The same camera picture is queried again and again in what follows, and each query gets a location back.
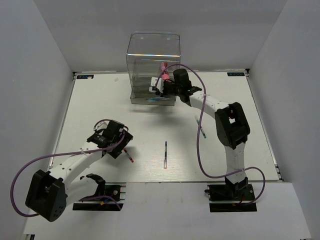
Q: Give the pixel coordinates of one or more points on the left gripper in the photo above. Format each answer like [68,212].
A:
[116,151]

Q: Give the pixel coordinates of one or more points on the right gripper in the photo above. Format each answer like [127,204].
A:
[164,93]

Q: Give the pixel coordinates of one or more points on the pink capped marker bottle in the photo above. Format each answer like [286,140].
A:
[164,75]

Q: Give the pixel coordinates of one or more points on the blue highlighter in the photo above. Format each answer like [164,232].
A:
[157,99]

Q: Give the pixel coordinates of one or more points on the red pen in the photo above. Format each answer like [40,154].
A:
[128,155]

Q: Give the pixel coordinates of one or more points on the green pen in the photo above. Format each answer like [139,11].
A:
[201,129]

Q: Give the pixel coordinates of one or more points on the clear drawer organizer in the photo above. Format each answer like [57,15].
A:
[145,52]

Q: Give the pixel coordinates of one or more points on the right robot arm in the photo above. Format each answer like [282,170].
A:
[231,124]

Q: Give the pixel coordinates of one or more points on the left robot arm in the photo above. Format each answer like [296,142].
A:
[51,191]

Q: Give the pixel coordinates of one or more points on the purple pen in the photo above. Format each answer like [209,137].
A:
[165,155]

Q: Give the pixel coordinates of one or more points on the right corner label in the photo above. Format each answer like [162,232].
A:
[235,74]

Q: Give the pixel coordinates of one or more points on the corner label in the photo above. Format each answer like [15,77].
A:
[235,74]
[85,76]

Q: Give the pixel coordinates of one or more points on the left corner label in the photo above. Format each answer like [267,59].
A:
[85,76]

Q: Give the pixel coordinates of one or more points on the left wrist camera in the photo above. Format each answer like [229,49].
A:
[101,125]

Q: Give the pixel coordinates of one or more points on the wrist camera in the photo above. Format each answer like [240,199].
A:
[101,125]
[156,85]

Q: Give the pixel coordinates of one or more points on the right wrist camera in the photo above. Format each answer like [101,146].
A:
[156,85]

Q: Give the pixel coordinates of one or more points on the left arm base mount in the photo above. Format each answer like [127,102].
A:
[112,201]

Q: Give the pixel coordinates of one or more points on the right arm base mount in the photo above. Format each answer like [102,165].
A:
[221,202]

